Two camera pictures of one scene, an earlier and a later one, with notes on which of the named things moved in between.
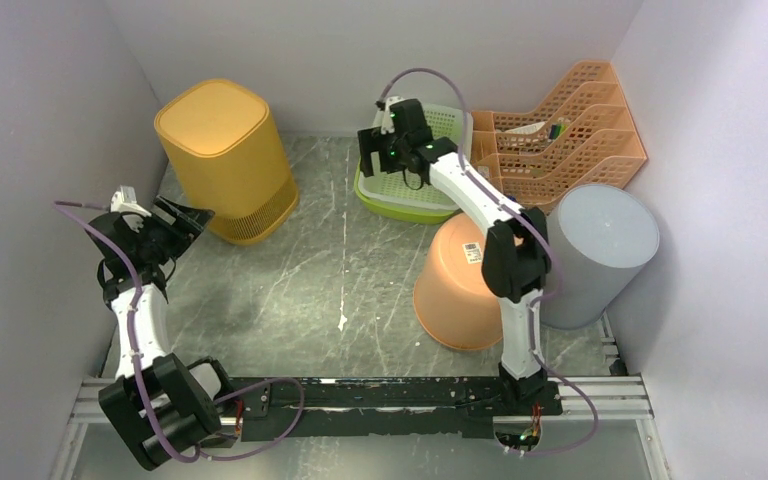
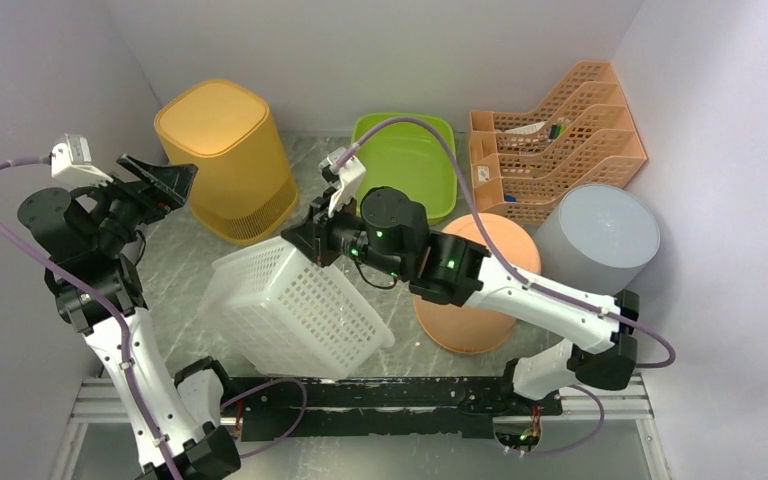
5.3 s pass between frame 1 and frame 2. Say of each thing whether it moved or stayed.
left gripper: moved
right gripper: moved
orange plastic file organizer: stayed
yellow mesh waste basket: stayed
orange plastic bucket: stayed
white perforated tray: moved
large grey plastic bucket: stayed
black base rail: stayed
